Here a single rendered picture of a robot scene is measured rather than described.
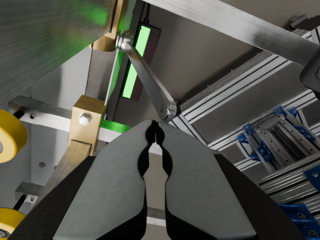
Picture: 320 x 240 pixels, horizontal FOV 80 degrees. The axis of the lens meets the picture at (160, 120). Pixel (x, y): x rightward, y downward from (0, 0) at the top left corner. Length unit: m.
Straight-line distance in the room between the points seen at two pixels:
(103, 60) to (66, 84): 0.17
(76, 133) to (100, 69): 0.16
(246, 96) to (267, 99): 0.12
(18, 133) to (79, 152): 0.10
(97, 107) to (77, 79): 0.22
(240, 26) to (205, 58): 0.91
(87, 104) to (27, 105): 0.10
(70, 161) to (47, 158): 0.43
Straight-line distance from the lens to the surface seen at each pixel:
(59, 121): 0.40
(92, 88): 0.48
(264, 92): 1.14
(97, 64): 0.46
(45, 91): 0.63
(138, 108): 1.28
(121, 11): 0.26
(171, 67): 1.17
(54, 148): 0.74
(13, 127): 0.34
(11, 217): 0.53
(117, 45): 0.28
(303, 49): 0.33
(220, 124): 1.15
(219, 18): 0.27
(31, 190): 0.59
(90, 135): 0.38
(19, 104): 0.41
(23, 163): 0.77
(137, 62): 0.19
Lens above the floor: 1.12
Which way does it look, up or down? 58 degrees down
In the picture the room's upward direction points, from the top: 178 degrees clockwise
